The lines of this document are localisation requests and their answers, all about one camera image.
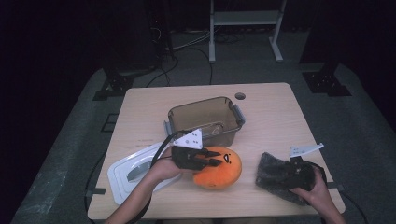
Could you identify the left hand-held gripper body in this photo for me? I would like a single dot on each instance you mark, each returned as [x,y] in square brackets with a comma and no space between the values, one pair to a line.
[188,157]

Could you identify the grey fuzzy cloth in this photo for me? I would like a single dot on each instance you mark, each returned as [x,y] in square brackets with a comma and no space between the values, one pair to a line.
[271,177]

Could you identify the dark tape strip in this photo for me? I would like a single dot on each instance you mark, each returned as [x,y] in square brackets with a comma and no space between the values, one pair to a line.
[96,191]
[337,186]

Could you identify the grey plastic storage box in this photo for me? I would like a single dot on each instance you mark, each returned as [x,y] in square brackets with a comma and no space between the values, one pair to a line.
[202,115]

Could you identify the person's left hand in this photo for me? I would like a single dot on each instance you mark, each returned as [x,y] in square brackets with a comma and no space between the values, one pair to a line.
[162,169]

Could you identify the black stand base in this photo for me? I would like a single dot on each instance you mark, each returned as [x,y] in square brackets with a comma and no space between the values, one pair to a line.
[327,84]
[116,85]

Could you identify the white metal stand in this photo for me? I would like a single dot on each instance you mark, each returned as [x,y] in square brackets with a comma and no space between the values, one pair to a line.
[246,17]

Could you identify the orange plush toy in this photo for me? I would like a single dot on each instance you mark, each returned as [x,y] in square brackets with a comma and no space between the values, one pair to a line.
[218,177]

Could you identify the person's right hand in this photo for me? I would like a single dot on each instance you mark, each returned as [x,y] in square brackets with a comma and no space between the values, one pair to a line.
[316,197]

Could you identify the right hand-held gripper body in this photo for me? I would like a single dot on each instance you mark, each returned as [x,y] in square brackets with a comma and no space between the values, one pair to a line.
[302,175]

